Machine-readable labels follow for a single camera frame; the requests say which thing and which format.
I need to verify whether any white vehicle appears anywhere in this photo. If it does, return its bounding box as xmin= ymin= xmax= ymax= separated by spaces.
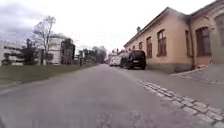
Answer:
xmin=108 ymin=54 xmax=123 ymax=68

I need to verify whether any row of dark trees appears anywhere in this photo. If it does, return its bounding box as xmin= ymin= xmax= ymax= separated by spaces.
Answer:
xmin=76 ymin=45 xmax=108 ymax=66

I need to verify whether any black car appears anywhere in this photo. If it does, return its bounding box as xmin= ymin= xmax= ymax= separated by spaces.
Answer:
xmin=119 ymin=49 xmax=148 ymax=71

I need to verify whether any grey asphalt road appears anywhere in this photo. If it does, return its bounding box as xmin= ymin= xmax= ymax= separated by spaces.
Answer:
xmin=0 ymin=63 xmax=224 ymax=128

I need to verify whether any white and dark building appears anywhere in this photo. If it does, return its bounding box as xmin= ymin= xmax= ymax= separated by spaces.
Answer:
xmin=46 ymin=33 xmax=77 ymax=66

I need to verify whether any yellow building with dark windows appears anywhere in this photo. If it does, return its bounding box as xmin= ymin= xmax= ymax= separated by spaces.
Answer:
xmin=123 ymin=0 xmax=224 ymax=73

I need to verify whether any bare tree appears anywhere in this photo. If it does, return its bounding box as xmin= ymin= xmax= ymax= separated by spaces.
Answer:
xmin=32 ymin=15 xmax=57 ymax=66

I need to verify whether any grass strip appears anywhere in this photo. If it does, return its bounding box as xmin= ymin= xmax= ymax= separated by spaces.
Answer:
xmin=0 ymin=63 xmax=98 ymax=86

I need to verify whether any grey cobblestone strip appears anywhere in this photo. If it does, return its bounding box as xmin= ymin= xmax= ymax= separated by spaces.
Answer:
xmin=136 ymin=79 xmax=224 ymax=128

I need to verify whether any dark conifer tree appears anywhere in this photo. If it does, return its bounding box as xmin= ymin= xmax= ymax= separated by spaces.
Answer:
xmin=19 ymin=38 xmax=39 ymax=66

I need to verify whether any white multi-storey building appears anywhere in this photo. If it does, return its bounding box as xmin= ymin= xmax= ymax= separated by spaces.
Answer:
xmin=0 ymin=40 xmax=26 ymax=66

